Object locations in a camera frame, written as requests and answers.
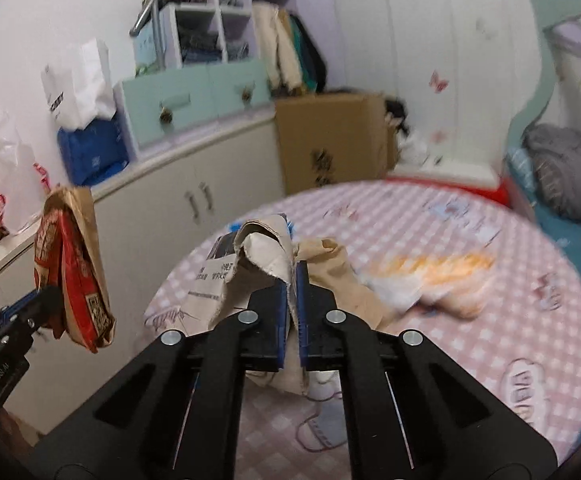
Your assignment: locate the brown paper bag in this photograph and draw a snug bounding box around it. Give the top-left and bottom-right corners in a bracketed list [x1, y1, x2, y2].
[204, 212, 387, 396]

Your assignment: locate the red brown snack wrapper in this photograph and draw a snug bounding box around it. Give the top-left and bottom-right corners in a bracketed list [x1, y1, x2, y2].
[33, 186, 116, 353]

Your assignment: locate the orange white plastic bag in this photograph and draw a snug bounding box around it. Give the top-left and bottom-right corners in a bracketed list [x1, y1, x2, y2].
[360, 252, 497, 320]

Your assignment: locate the white red plastic bag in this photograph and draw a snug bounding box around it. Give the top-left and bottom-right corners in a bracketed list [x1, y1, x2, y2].
[0, 110, 51, 234]

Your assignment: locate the cream low cabinet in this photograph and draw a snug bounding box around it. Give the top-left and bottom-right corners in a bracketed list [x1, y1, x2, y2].
[5, 115, 284, 434]

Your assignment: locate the brown cardboard box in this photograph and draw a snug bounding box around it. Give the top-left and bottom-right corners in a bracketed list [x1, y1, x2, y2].
[275, 93, 397, 195]

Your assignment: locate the pink checkered tablecloth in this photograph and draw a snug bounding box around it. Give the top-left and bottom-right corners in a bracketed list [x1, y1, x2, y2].
[144, 179, 581, 480]

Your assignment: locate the blue shopping bag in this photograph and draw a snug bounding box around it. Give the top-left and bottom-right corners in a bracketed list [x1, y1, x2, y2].
[57, 118, 130, 186]

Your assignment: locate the white plastic bag on floor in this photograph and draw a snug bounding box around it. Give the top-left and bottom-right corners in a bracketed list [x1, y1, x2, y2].
[395, 129, 443, 167]

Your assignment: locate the mint green drawer unit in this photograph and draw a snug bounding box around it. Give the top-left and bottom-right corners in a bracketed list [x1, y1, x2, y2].
[114, 58, 272, 162]

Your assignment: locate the white paper shopping bag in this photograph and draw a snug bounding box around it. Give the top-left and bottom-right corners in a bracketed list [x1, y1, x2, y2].
[41, 38, 117, 131]

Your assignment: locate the dark green hanging garment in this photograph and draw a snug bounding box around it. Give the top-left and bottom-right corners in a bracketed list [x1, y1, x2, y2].
[289, 13, 327, 93]

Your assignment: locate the teal patterned bed sheet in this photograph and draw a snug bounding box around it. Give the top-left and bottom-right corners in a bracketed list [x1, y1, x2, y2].
[505, 148, 581, 276]

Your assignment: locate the cream hanging jacket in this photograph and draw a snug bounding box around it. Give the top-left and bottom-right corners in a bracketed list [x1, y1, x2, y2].
[252, 2, 303, 91]

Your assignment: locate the grey folded blanket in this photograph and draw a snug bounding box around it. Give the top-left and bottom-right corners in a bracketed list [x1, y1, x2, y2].
[523, 124, 581, 223]

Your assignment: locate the lavender shelf unit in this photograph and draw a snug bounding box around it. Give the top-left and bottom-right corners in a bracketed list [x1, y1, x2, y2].
[134, 0, 319, 100]

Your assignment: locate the mint green bunk bed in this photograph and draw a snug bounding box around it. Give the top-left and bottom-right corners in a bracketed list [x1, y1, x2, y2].
[504, 0, 581, 291]

